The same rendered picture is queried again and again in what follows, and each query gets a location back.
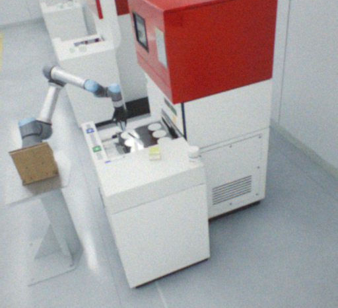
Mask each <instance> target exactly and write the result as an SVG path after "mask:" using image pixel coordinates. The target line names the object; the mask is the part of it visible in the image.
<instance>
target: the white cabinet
mask: <svg viewBox="0 0 338 308"><path fill-rule="evenodd" d="M87 149H88V147H87ZM88 154H90V151H89V150H88ZM90 159H91V161H92V157H91V155H90ZM92 166H93V169H94V174H95V177H96V182H97V184H98V187H99V192H100V197H101V199H102V203H103V206H104V209H105V212H106V214H107V216H108V220H109V223H110V227H111V230H112V234H113V236H114V240H115V241H116V245H117V248H118V252H119V256H120V258H121V263H122V266H123V268H124V270H125V274H126V276H127V281H128V283H129V287H130V288H134V287H136V289H137V288H139V287H140V286H143V285H146V284H149V283H152V282H155V281H157V280H160V279H161V278H163V277H167V276H169V275H171V274H175V273H177V272H180V270H184V269H186V268H189V267H192V266H195V265H197V264H201V263H202V262H204V261H206V260H207V258H209V257H210V248H209V222H207V195H206V183H205V182H204V183H202V184H198V185H195V186H192V187H189V188H187V189H185V190H180V191H179V192H175V193H172V194H169V195H166V196H164V197H161V198H158V199H155V200H151V201H149V202H145V203H142V204H141V205H138V206H134V207H132V208H127V209H126V210H121V211H119V212H116V213H113V214H110V211H109V209H108V205H107V202H106V201H105V198H104V194H103V191H102V188H101V185H100V181H99V179H98V176H97V174H96V170H95V168H94V164H93V161H92Z"/></svg>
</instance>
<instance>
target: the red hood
mask: <svg viewBox="0 0 338 308"><path fill-rule="evenodd" d="M277 3H278V0H128V4H129V14H130V18H131V27H133V36H134V41H135V50H136V55H137V63H138V64H139V66H141V67H142V68H143V71H144V72H145V73H146V74H147V75H148V76H149V77H150V78H151V79H152V81H153V82H154V83H155V84H156V86H157V87H158V88H159V89H160V90H161V91H162V92H163V93H164V95H166V97H167V98H168V99H169V100H170V102H171V103H172V104H173V105H175V104H179V103H183V102H185V101H188V100H193V99H196V98H201V97H204V96H209V95H211V94H214V93H219V92H222V91H227V90H230V89H235V88H238V87H241V86H243V85H248V84H251V83H256V82H259V81H264V80H267V79H269V78H272V75H273V55H275V34H276V23H277Z"/></svg>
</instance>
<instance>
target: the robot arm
mask: <svg viewBox="0 0 338 308"><path fill-rule="evenodd" d="M43 74H44V76H45V77H46V78H47V79H48V82H47V84H48V90H47V93H46V97H45V100H44V104H43V107H42V110H41V111H40V115H39V117H38V118H37V119H35V117H27V118H23V119H21V120H19V123H18V126H19V130H20V135H21V139H22V148H23V147H28V146H31V145H34V144H37V143H42V142H43V141H42V140H47V139H49V138H50V137H51V136H52V134H53V130H52V122H51V119H52V116H53V111H54V109H55V106H56V102H57V100H58V98H59V94H60V90H61V89H63V86H64V85H66V84H71V85H74V86H77V87H78V88H80V89H84V90H86V91H89V92H92V93H93V95H94V97H96V98H111V100H112V104H113V107H114V108H115V110H114V113H113V116H112V120H111V122H112V123H113V124H117V126H118V127H119V129H120V130H121V131H122V132H124V131H125V130H126V126H127V119H126V117H128V116H129V115H128V111H127V109H125V105H124V101H123V100H122V97H121V89H120V87H119V84H118V83H111V84H109V87H104V86H102V85H101V84H99V83H97V82H96V81H93V80H88V79H87V78H85V77H81V76H79V75H76V74H73V73H70V72H68V71H67V70H64V69H63V68H61V67H59V66H56V65H55V64H52V63H48V64H46V65H45V66H44V68H43Z"/></svg>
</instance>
